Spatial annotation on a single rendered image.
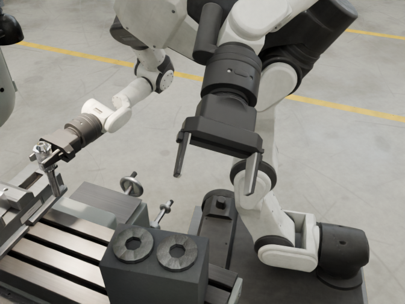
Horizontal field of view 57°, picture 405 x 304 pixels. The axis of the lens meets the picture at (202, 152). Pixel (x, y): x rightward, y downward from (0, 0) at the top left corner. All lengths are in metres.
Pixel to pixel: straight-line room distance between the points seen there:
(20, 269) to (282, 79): 0.84
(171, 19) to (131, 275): 0.56
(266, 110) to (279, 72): 0.12
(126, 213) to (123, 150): 1.48
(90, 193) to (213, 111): 1.09
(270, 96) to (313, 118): 2.37
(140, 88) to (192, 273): 0.71
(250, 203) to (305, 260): 0.32
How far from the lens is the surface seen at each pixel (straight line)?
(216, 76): 0.56
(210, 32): 0.61
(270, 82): 0.93
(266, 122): 1.01
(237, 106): 0.55
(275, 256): 1.38
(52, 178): 1.18
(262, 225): 1.33
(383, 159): 3.07
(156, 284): 0.86
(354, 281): 1.53
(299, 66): 0.94
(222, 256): 1.49
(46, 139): 1.16
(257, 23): 0.60
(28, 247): 1.20
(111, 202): 1.51
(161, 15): 0.88
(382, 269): 2.37
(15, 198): 1.18
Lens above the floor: 1.81
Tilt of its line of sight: 40 degrees down
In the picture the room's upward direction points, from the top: straight up
